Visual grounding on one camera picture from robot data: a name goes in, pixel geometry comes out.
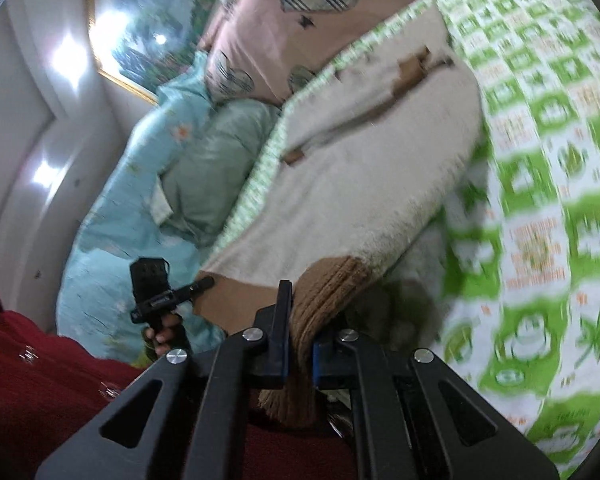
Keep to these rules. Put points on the light blue floral quilt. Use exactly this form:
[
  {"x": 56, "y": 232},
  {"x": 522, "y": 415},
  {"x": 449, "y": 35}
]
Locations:
[{"x": 110, "y": 220}]

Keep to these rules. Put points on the white fleece garment brown trim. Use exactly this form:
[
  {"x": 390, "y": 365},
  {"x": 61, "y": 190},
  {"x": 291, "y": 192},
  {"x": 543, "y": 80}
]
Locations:
[{"x": 355, "y": 175}]

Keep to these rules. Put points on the pink quilt with plaid hearts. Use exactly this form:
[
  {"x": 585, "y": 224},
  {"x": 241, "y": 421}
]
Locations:
[{"x": 260, "y": 35}]

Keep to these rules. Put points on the green and white patterned blanket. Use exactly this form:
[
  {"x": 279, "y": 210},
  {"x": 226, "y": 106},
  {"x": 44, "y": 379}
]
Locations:
[{"x": 555, "y": 210}]

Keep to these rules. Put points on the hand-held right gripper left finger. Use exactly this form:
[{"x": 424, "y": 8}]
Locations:
[{"x": 281, "y": 340}]

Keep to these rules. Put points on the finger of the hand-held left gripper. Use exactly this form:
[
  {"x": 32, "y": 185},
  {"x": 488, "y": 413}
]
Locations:
[{"x": 192, "y": 290}]

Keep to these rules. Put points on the pale green pillow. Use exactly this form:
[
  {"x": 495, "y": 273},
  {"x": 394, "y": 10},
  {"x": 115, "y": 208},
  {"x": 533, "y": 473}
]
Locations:
[{"x": 215, "y": 160}]

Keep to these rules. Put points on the gold framed wall painting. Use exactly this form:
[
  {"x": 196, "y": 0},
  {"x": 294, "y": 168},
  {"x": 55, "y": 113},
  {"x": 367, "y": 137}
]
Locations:
[{"x": 140, "y": 20}]

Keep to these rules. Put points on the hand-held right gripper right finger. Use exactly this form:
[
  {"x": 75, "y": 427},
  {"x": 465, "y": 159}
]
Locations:
[{"x": 321, "y": 362}]

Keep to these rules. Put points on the person's red studded clothing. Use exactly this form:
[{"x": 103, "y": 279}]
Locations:
[{"x": 30, "y": 400}]

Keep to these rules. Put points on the ceiling light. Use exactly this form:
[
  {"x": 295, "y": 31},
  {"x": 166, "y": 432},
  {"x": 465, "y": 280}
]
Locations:
[
  {"x": 42, "y": 173},
  {"x": 67, "y": 57}
]

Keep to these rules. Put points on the person's left hand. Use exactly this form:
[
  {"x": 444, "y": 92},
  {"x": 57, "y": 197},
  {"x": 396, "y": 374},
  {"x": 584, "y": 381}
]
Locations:
[{"x": 162, "y": 335}]

